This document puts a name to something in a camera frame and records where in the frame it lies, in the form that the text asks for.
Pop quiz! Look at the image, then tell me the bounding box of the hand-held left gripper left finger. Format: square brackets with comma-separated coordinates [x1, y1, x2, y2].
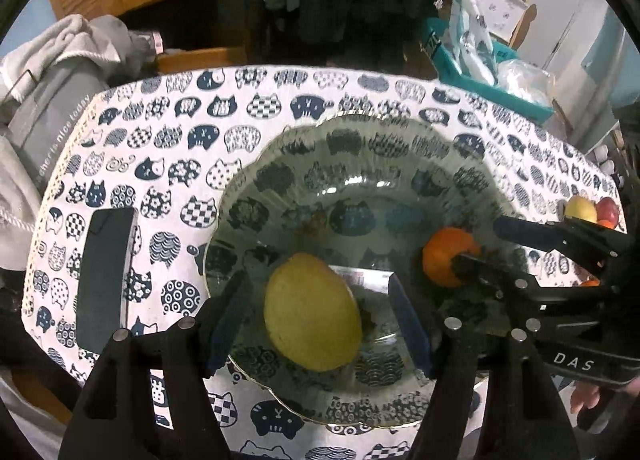
[59, 269, 253, 460]

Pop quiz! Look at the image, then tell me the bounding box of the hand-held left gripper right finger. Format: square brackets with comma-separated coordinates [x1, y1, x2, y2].
[389, 274, 581, 460]

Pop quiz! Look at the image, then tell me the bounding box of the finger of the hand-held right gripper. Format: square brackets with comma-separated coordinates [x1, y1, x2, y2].
[492, 215, 638, 291]
[451, 252, 551, 335]

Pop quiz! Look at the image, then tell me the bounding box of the small yellow fruit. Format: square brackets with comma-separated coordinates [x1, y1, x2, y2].
[564, 195, 599, 225]

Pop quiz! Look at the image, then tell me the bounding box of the large orange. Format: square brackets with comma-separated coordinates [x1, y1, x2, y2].
[422, 227, 482, 288]

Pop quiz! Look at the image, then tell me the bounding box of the red apple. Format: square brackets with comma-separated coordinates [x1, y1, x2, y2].
[596, 196, 621, 225]

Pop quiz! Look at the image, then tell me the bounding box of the yellow lemon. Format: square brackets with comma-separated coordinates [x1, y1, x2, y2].
[263, 252, 363, 373]

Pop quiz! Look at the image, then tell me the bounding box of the clear glass bowl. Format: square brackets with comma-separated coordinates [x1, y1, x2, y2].
[202, 112, 506, 433]

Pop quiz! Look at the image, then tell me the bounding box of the person's right hand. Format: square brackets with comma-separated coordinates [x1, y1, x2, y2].
[569, 380, 608, 428]

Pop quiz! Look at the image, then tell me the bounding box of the black phone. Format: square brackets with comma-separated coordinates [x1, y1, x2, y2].
[76, 207, 138, 353]

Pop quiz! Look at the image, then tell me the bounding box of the clear plastic bag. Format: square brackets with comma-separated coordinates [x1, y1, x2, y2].
[495, 60, 556, 108]

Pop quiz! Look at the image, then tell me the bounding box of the teal plastic crate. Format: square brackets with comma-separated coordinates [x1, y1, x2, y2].
[420, 17, 556, 123]

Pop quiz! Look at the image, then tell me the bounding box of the white door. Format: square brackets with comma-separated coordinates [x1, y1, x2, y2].
[520, 0, 608, 73]

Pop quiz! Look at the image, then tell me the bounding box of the cat-print tablecloth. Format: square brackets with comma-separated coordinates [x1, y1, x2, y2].
[20, 64, 628, 460]

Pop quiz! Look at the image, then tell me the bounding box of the white patterned storage box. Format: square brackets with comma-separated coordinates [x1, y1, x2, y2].
[477, 0, 531, 40]

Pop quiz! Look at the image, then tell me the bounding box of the white printed bag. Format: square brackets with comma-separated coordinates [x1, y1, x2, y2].
[432, 0, 501, 85]

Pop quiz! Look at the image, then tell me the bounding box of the wooden box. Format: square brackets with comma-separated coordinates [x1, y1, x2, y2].
[157, 47, 248, 74]

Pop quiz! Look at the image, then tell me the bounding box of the grey printed garment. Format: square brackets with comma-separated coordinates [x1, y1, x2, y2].
[7, 60, 108, 181]

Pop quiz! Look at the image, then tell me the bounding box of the dark grey garment pink tag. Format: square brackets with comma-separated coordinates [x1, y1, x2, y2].
[115, 30, 166, 75]

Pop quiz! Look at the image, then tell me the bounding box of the light grey sweatshirt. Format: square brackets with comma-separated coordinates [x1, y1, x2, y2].
[0, 14, 123, 100]

